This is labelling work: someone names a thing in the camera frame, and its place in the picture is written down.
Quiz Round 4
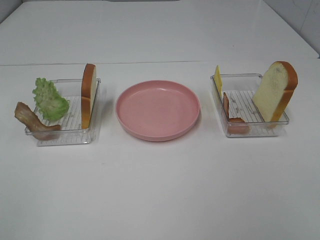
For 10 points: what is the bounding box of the bread slice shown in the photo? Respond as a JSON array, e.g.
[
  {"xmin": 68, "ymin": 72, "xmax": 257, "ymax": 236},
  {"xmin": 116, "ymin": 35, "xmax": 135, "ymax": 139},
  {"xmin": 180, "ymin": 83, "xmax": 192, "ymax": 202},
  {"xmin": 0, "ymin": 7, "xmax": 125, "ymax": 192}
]
[
  {"xmin": 81, "ymin": 63, "xmax": 97, "ymax": 129},
  {"xmin": 252, "ymin": 61, "xmax": 298, "ymax": 123}
]

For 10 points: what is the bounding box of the pink round plate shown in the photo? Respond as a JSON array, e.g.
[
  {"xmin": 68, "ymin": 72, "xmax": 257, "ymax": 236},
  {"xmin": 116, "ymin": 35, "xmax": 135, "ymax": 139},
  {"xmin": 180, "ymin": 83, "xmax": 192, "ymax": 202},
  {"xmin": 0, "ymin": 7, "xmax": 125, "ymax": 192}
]
[{"xmin": 115, "ymin": 80, "xmax": 201, "ymax": 142}]

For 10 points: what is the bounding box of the clear plastic tray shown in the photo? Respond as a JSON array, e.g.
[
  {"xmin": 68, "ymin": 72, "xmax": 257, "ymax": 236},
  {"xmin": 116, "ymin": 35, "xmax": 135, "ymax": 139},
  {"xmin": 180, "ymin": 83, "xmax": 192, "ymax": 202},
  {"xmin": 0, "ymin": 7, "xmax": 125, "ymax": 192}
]
[
  {"xmin": 210, "ymin": 73, "xmax": 290, "ymax": 138},
  {"xmin": 24, "ymin": 78, "xmax": 101, "ymax": 146}
]

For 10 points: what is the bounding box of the left clear plastic tray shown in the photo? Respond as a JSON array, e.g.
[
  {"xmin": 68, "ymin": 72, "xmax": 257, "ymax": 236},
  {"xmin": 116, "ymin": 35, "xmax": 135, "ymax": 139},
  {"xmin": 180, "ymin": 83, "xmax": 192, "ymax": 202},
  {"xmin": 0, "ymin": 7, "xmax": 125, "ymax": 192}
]
[{"xmin": 24, "ymin": 78, "xmax": 101, "ymax": 146}]

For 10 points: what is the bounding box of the yellow cheese slice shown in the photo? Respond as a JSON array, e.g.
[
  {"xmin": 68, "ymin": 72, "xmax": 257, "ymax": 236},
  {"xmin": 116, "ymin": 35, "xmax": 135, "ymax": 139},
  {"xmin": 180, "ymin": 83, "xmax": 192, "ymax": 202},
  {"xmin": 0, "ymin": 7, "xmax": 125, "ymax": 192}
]
[{"xmin": 213, "ymin": 65, "xmax": 223, "ymax": 98}]

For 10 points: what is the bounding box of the right clear plastic tray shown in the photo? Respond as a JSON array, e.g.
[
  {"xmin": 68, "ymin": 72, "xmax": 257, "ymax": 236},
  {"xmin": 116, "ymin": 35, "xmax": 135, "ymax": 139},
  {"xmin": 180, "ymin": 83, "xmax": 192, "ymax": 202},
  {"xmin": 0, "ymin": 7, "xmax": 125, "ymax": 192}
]
[{"xmin": 210, "ymin": 73, "xmax": 290, "ymax": 138}]

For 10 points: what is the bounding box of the green lettuce leaf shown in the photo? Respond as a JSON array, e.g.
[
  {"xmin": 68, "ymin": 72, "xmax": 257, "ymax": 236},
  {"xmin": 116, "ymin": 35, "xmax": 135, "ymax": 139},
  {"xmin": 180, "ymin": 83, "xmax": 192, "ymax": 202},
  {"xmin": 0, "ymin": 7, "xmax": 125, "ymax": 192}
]
[{"xmin": 32, "ymin": 77, "xmax": 70, "ymax": 122}]

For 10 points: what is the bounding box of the bacon strip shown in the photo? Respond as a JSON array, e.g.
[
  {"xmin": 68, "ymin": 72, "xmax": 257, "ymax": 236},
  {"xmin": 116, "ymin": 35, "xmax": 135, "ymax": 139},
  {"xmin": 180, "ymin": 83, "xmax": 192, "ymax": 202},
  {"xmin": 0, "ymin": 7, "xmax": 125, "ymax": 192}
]
[
  {"xmin": 14, "ymin": 101, "xmax": 61, "ymax": 141},
  {"xmin": 223, "ymin": 92, "xmax": 250, "ymax": 135}
]

